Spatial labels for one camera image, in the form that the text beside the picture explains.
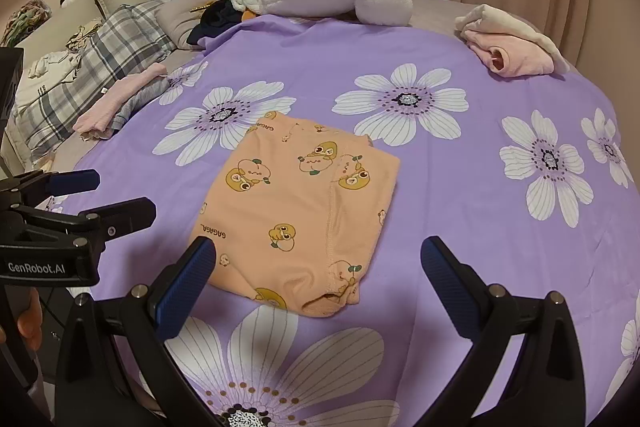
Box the pale pink folded garment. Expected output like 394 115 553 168
72 62 168 142

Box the grey pillow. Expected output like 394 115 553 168
155 0 236 52

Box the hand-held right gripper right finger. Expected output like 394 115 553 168
420 236 587 427

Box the cream crumpled garment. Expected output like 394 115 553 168
454 4 571 72

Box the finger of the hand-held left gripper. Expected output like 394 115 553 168
12 168 101 208
15 197 157 248

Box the pink rolled garment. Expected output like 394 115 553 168
462 29 556 78

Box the white printed cloth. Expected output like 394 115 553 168
20 19 101 108

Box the person's left hand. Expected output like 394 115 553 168
14 287 45 349

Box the purple floral blanket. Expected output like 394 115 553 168
42 14 640 427

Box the grey plaid blanket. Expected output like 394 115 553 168
15 4 173 168

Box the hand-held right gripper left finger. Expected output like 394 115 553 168
52 236 217 427

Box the orange cartoon print shirt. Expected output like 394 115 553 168
189 109 402 319

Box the black box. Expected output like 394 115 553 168
0 48 25 142

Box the dark navy cloth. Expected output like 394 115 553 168
186 0 251 50

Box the grey folded garment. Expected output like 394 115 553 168
102 77 173 140

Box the green woven plush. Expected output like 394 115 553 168
0 0 51 48

